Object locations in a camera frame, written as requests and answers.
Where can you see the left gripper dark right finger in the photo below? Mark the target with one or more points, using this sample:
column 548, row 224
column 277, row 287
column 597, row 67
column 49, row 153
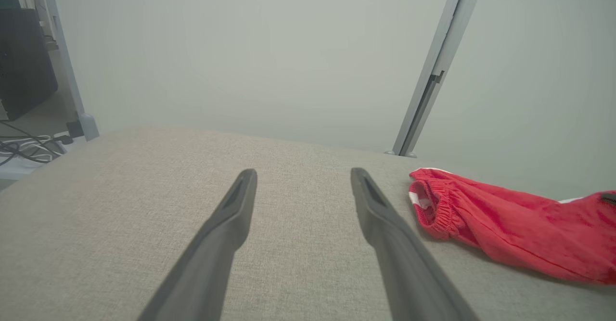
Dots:
column 404, row 263

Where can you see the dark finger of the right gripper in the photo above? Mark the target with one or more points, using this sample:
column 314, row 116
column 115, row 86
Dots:
column 609, row 199

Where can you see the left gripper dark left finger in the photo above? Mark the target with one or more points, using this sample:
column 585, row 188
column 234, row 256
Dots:
column 211, row 258

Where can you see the red shorts white stripe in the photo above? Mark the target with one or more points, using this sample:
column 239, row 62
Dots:
column 519, row 229

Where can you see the black cabinet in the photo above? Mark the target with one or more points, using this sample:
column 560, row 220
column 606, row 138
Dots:
column 24, row 61

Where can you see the grey double partition post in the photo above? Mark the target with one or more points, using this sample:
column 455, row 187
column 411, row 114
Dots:
column 447, row 37

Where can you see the grey slim partition post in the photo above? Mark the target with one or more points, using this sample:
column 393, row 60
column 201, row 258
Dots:
column 62, row 46

